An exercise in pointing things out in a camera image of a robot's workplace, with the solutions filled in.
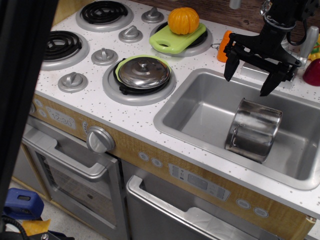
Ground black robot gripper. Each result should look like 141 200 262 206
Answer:
223 17 296 97

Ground stainless steel pot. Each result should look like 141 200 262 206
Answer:
224 98 283 164

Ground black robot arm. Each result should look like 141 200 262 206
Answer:
223 0 320 97

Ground grey toy sink basin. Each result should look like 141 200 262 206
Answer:
153 68 320 190

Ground steel pot lid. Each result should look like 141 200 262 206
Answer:
118 56 171 89

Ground orange toy carrot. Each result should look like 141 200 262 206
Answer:
217 30 232 63

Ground silver toy faucet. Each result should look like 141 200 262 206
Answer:
241 25 320 90

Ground red toy pepper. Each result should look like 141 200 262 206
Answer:
303 58 320 87

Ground yellow toy vegetable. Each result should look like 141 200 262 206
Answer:
308 34 320 61

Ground orange toy pumpkin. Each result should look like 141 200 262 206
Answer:
167 7 200 35

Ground green cutting board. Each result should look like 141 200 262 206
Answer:
149 23 206 54

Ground grey stove knob top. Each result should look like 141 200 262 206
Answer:
141 7 164 24

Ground grey stove knob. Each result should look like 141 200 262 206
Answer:
57 72 88 93
91 47 118 66
141 7 164 24
118 25 143 44

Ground grey stove knob upper middle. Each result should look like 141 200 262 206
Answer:
118 25 143 44

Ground front right stove burner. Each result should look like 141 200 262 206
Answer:
102 61 177 106

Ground grey stove knob lower middle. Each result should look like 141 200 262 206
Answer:
91 47 118 66

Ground back left stove burner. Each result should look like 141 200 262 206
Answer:
75 0 134 33

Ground grey toy dishwasher door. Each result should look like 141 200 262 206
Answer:
122 161 280 240

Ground large grey oven dial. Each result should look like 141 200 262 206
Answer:
86 126 116 154

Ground grey stove knob bottom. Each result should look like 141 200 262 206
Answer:
57 72 88 93

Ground front left stove burner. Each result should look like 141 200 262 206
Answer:
41 30 90 71

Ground grey toy oven door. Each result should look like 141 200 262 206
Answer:
22 116 129 240

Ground oven clock display panel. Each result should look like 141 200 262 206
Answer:
46 106 76 130

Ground blue clamp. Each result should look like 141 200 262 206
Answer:
3 188 44 220

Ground silver faucet handle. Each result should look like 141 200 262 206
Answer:
229 0 242 10

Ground black vertical post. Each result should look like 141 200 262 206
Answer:
0 0 58 208

